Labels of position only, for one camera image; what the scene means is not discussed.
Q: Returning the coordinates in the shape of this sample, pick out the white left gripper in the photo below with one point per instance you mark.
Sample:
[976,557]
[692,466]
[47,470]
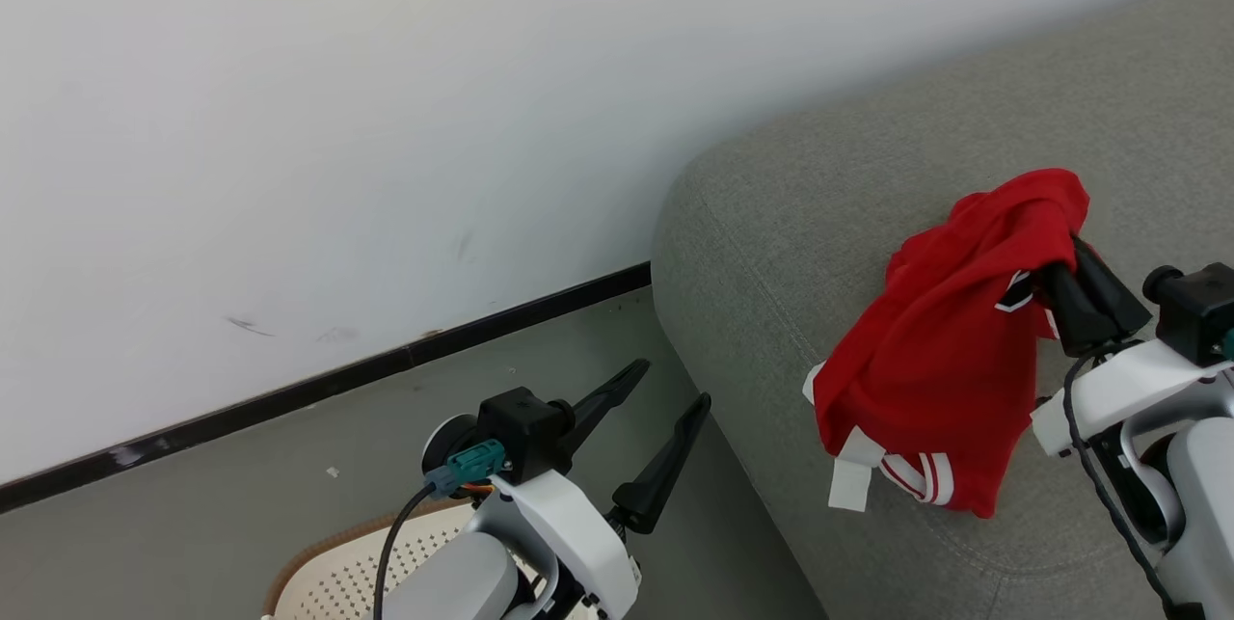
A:
[578,533]

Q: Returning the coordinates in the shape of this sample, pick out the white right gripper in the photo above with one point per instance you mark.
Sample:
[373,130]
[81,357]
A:
[1128,389]

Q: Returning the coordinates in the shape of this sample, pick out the red sports jersey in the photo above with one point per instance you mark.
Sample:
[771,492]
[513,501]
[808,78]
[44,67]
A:
[945,350]

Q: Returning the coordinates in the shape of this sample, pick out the white perforated laundry basket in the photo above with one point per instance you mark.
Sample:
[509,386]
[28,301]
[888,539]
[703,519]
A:
[342,577]

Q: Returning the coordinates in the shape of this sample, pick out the grey fabric sofa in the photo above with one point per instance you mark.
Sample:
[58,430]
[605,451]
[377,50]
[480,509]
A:
[771,292]

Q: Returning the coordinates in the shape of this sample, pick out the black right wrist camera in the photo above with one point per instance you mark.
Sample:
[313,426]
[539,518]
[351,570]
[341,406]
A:
[1195,311]

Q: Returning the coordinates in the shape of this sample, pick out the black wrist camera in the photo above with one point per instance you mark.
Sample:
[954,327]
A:
[1195,311]
[525,432]

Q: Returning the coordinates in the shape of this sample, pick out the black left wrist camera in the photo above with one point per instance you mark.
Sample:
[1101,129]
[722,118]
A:
[525,432]

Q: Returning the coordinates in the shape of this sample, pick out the black wall baseboard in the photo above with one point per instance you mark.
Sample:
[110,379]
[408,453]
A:
[337,379]

